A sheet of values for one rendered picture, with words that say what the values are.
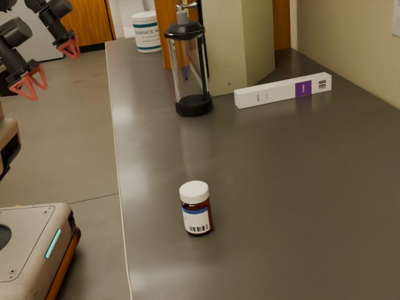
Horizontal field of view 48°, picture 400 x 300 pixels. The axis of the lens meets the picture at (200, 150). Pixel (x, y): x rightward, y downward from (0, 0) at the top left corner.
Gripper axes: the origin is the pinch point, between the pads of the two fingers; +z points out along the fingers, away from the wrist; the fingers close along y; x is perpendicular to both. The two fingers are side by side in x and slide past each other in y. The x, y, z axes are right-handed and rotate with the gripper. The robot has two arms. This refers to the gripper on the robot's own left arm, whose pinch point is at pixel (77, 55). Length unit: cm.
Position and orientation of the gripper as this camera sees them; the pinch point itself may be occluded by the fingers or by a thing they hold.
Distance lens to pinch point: 188.0
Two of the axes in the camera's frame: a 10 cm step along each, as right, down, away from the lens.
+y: 0.3, -4.6, 8.9
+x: -8.5, 4.6, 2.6
